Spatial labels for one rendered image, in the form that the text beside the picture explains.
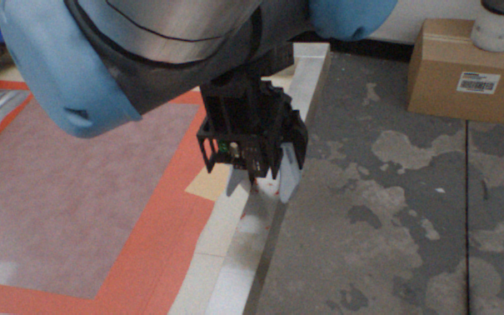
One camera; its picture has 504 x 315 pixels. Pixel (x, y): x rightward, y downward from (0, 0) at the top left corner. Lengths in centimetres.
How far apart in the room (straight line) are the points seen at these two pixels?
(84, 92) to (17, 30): 4
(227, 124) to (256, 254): 15
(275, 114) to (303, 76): 28
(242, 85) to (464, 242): 173
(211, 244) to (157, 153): 19
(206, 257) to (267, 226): 8
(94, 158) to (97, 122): 52
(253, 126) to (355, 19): 19
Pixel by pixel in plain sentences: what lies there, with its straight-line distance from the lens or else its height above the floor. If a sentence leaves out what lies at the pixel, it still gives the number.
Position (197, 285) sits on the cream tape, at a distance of 57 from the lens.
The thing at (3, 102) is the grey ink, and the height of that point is 105.
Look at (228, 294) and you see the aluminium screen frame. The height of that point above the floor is 116.
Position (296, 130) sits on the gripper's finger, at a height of 125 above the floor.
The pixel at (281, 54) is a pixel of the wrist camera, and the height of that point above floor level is 131.
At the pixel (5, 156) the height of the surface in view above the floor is 106.
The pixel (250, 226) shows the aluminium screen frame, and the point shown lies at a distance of 56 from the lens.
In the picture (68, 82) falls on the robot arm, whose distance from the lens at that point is 23.
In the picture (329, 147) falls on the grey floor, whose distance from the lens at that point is 230.
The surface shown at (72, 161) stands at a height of 107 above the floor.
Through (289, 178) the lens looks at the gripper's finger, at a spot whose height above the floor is 119.
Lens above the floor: 160
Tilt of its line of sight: 47 degrees down
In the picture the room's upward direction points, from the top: straight up
